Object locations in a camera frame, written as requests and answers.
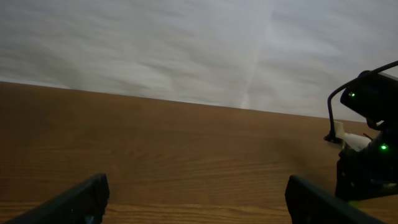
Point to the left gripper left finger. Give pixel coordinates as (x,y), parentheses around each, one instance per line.
(81,202)

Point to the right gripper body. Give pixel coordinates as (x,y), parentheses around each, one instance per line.
(363,177)

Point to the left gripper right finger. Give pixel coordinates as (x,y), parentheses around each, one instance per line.
(311,205)

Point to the green cube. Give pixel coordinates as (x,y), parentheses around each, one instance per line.
(354,204)

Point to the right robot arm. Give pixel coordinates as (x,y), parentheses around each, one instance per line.
(373,99)

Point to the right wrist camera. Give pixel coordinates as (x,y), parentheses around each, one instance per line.
(357,142)

